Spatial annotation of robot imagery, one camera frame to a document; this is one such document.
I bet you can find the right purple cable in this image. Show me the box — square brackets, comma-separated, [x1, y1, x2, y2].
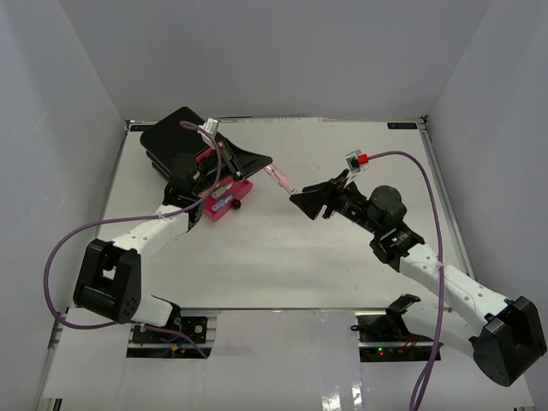
[367, 150, 446, 411]

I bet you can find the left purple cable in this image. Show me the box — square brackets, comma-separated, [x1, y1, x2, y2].
[45, 121, 223, 359]

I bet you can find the pink drawer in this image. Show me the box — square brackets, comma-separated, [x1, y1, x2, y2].
[205, 177, 253, 222]

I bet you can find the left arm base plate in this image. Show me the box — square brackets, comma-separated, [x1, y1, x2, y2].
[130, 314, 210, 346]

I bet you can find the green translucent highlighter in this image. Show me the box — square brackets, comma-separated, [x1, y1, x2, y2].
[211, 182, 233, 199]

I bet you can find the black drawer cabinet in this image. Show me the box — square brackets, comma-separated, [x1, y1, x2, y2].
[140, 106, 209, 180]

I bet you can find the pink translucent highlighter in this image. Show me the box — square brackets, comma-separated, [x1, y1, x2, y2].
[264, 164, 297, 194]

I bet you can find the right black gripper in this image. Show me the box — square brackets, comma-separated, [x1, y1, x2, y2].
[289, 170, 383, 236]

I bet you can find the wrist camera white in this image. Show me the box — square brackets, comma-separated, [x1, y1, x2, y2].
[198, 117, 219, 149]
[345, 150, 369, 185]

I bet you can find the blue translucent highlighter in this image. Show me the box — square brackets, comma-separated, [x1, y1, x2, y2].
[211, 194, 233, 213]

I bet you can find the purple cable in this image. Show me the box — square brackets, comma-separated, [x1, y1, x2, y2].
[45, 121, 223, 359]
[367, 150, 446, 411]

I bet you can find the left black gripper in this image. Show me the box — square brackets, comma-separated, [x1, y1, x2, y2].
[193, 139, 272, 197]

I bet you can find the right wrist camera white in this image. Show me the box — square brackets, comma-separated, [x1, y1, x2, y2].
[345, 150, 369, 185]

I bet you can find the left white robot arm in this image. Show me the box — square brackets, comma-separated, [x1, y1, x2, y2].
[73, 138, 272, 342]

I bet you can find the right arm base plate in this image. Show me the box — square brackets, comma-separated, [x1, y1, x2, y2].
[350, 294, 432, 350]

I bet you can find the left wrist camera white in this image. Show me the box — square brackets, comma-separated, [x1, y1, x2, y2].
[198, 117, 219, 149]

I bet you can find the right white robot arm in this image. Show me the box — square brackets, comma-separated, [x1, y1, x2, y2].
[289, 170, 546, 387]

